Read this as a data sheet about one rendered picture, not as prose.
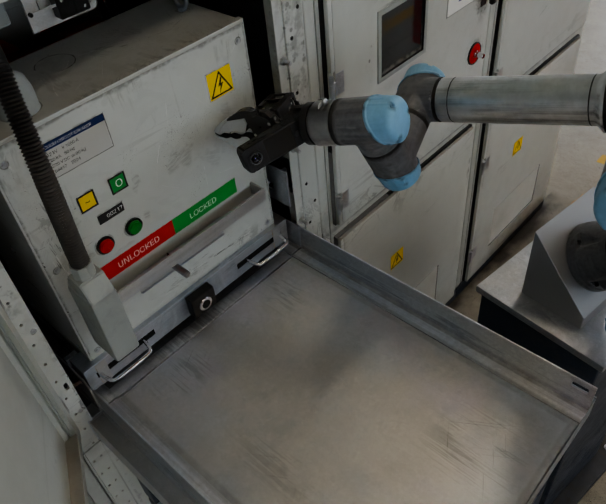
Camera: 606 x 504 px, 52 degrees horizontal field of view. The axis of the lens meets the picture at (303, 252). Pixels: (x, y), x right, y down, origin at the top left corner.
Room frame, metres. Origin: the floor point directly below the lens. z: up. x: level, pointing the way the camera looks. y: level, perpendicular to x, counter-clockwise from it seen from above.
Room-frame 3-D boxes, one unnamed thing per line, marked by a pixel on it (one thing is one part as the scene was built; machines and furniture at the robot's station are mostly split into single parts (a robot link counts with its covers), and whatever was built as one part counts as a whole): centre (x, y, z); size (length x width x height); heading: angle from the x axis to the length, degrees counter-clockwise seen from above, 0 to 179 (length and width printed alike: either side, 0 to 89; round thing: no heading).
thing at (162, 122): (0.90, 0.23, 1.15); 0.48 x 0.01 x 0.48; 133
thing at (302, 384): (0.62, -0.03, 0.82); 0.68 x 0.62 x 0.06; 43
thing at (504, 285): (0.93, -0.61, 0.74); 0.32 x 0.32 x 0.02; 36
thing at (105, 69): (1.09, 0.41, 1.15); 0.51 x 0.50 x 0.48; 43
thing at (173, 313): (0.91, 0.24, 0.89); 0.54 x 0.05 x 0.06; 133
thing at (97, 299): (0.71, 0.34, 1.09); 0.08 x 0.05 x 0.17; 43
